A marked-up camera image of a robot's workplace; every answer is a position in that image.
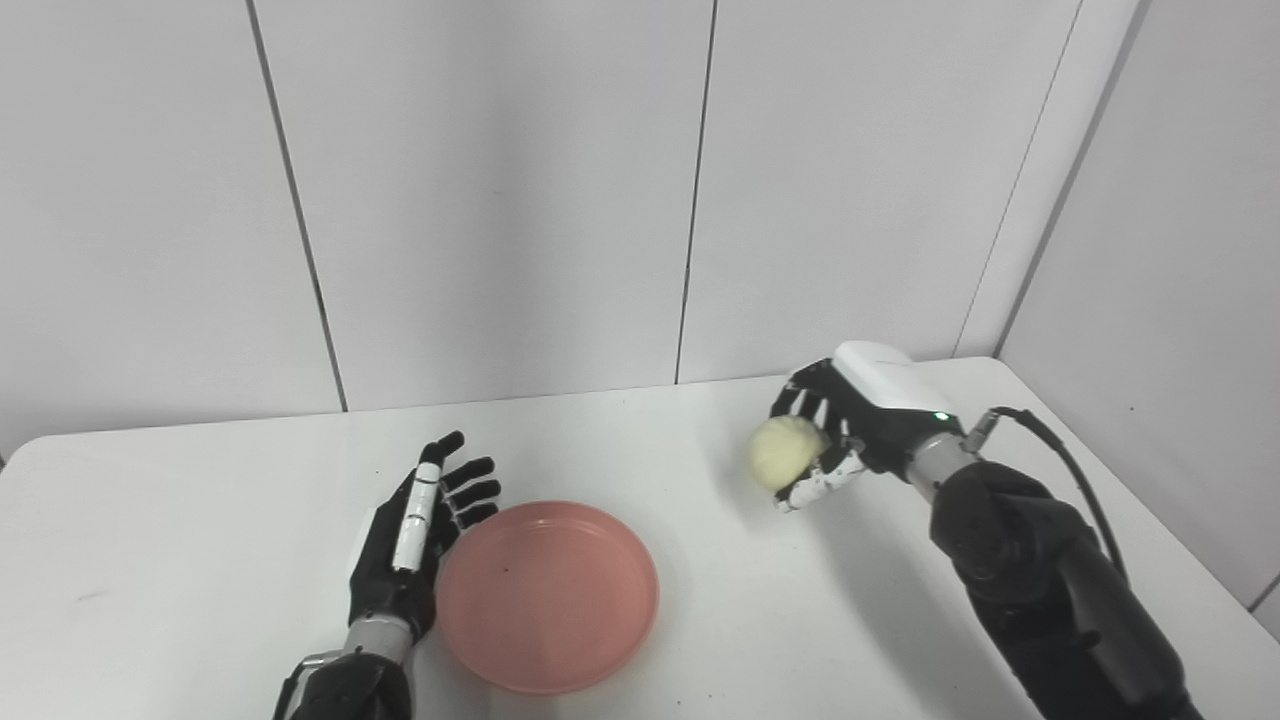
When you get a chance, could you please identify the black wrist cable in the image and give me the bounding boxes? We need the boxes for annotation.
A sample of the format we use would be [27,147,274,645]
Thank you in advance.
[964,406,1131,585]
[272,650,345,720]

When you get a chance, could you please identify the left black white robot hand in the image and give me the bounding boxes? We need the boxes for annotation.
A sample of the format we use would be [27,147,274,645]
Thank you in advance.
[346,431,501,643]

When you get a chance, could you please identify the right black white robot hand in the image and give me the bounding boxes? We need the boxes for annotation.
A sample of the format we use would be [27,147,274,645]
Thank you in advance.
[769,341,967,514]

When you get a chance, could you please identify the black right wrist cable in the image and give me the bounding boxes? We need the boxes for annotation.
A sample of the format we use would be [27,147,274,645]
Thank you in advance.
[964,406,1131,585]

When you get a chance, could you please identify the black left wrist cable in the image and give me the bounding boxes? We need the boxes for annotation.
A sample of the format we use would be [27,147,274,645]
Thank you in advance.
[272,650,345,720]

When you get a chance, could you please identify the pink round plate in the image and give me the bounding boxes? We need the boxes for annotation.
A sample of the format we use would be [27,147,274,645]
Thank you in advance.
[435,501,661,697]

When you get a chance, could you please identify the cream steamed bun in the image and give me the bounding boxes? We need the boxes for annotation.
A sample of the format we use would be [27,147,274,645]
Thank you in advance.
[747,415,832,493]

